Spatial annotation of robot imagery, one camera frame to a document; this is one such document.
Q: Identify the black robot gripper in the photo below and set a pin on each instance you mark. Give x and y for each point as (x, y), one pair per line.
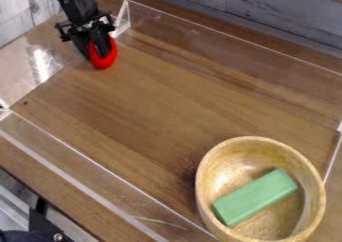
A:
(85, 19)

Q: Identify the red plush strawberry toy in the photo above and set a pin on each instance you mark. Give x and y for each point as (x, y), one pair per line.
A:
(106, 61)

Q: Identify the wooden bowl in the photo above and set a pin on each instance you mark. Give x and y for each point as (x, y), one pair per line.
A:
(236, 162)

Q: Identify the green rectangular block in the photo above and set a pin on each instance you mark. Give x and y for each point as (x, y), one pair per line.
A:
(248, 200)

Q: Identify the clear acrylic corner bracket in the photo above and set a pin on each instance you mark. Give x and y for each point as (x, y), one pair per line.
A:
(121, 20)

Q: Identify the clear acrylic barrier wall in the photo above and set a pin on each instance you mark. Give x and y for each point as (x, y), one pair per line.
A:
(106, 141)

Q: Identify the black metal clamp bracket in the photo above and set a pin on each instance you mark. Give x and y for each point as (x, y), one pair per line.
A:
(44, 229)

